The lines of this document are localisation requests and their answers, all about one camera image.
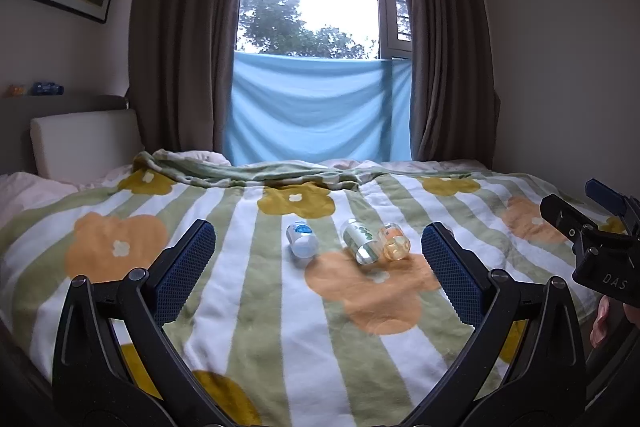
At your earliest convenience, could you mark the small orange bottle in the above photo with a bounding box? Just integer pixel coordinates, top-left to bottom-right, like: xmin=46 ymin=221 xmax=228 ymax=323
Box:
xmin=377 ymin=223 xmax=411 ymax=262

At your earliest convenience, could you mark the white headboard cushion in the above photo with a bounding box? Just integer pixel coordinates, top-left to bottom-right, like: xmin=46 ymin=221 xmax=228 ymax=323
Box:
xmin=30 ymin=109 xmax=146 ymax=180

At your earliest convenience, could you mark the floral striped blanket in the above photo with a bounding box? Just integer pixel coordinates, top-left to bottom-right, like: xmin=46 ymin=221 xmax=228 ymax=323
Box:
xmin=0 ymin=149 xmax=626 ymax=427

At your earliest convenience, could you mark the white blue-label bottle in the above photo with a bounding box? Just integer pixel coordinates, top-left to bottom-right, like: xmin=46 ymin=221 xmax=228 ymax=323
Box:
xmin=286 ymin=220 xmax=317 ymax=261

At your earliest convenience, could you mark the person's right hand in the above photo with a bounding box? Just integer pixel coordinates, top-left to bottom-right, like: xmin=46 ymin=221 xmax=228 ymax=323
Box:
xmin=589 ymin=294 xmax=614 ymax=349

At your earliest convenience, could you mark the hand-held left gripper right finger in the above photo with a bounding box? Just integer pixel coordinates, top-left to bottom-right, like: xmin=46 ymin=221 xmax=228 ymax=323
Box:
xmin=400 ymin=222 xmax=587 ymax=427

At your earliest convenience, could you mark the light blue cloth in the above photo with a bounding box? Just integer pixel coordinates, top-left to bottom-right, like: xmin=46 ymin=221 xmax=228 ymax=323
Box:
xmin=221 ymin=52 xmax=413 ymax=166

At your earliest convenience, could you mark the brown curtain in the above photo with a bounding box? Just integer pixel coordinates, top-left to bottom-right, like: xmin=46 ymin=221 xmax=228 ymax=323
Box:
xmin=392 ymin=0 xmax=502 ymax=164
xmin=125 ymin=0 xmax=257 ymax=160

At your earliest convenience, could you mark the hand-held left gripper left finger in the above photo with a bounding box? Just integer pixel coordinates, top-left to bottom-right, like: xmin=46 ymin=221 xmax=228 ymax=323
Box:
xmin=52 ymin=219 xmax=226 ymax=427

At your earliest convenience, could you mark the clear green-label bottle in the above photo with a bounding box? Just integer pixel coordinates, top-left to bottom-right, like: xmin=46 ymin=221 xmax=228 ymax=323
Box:
xmin=340 ymin=218 xmax=381 ymax=266

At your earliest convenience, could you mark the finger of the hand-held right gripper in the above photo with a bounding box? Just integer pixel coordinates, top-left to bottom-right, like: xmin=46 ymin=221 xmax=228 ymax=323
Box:
xmin=585 ymin=178 xmax=640 ymax=234
xmin=540 ymin=194 xmax=602 ymax=254

